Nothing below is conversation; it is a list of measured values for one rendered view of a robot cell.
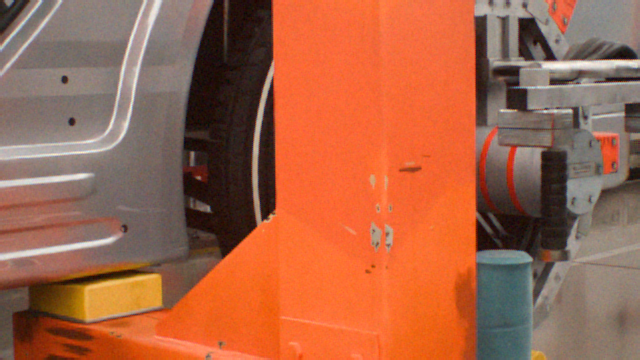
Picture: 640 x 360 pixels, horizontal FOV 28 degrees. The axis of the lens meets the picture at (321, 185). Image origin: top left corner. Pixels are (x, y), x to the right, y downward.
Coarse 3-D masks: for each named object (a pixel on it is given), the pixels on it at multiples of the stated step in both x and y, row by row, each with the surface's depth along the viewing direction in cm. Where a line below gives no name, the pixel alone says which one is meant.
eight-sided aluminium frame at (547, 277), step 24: (480, 0) 193; (504, 0) 198; (528, 0) 202; (528, 24) 208; (552, 24) 208; (528, 48) 211; (552, 48) 208; (576, 120) 216; (576, 216) 217; (576, 240) 217; (552, 264) 213; (552, 288) 212
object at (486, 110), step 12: (480, 24) 197; (480, 36) 197; (480, 48) 197; (480, 60) 197; (480, 72) 197; (480, 84) 197; (492, 84) 197; (504, 84) 200; (480, 96) 198; (492, 96) 198; (504, 96) 200; (480, 108) 198; (492, 108) 198; (504, 108) 200; (480, 120) 198; (492, 120) 198
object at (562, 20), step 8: (544, 0) 208; (552, 0) 207; (560, 0) 209; (568, 0) 211; (576, 0) 213; (552, 8) 208; (560, 8) 209; (568, 8) 211; (552, 16) 208; (560, 16) 209; (568, 16) 211; (560, 24) 210
